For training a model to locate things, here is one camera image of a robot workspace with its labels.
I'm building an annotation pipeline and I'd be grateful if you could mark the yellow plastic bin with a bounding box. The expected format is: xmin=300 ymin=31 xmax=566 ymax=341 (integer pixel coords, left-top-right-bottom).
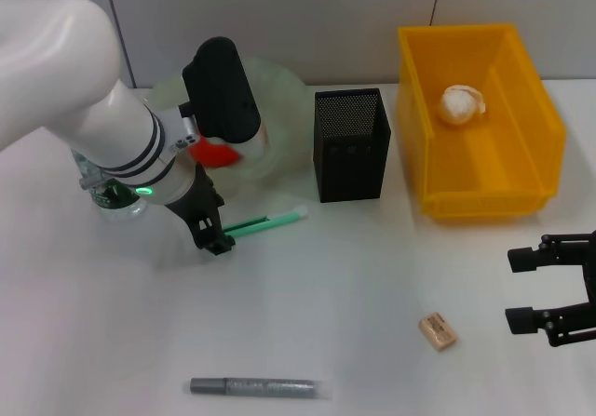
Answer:
xmin=397 ymin=23 xmax=568 ymax=224

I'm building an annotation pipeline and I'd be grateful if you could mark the silver marker pen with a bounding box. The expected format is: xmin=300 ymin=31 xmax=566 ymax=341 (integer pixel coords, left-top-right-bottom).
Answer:
xmin=189 ymin=377 xmax=334 ymax=401

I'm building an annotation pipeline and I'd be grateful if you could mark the orange fruit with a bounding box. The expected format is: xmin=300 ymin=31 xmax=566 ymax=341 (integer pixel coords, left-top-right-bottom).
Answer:
xmin=188 ymin=134 xmax=242 ymax=169

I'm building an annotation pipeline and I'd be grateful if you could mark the green utility knife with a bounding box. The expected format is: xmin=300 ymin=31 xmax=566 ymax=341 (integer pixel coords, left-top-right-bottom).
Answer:
xmin=223 ymin=204 xmax=309 ymax=241

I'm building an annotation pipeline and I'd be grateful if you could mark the black mesh pen holder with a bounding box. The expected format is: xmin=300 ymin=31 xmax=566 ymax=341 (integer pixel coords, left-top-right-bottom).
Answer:
xmin=313 ymin=87 xmax=394 ymax=205

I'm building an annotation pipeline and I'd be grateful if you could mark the green glass fruit plate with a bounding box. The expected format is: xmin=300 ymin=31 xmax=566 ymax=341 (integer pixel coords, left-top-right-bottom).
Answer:
xmin=143 ymin=55 xmax=312 ymax=198

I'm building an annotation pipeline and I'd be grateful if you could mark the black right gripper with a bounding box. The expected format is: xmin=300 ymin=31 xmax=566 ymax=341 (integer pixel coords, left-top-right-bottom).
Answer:
xmin=505 ymin=228 xmax=596 ymax=347

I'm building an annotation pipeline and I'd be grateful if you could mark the white paper ball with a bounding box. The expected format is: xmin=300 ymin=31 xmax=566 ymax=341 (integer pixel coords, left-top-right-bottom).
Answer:
xmin=438 ymin=84 xmax=489 ymax=127

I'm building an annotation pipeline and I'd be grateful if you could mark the beige eraser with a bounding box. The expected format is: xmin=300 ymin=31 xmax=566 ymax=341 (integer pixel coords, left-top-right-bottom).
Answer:
xmin=418 ymin=311 xmax=460 ymax=353

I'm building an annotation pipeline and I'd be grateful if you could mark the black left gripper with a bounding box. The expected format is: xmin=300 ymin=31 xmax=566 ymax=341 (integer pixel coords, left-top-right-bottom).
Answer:
xmin=165 ymin=163 xmax=237 ymax=257

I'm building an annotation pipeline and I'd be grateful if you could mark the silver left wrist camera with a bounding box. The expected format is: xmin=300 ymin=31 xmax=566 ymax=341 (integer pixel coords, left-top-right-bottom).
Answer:
xmin=181 ymin=36 xmax=271 ymax=164

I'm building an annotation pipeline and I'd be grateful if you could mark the clear green-label water bottle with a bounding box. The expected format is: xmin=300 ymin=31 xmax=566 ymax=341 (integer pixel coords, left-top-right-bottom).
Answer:
xmin=72 ymin=148 xmax=150 ymax=224

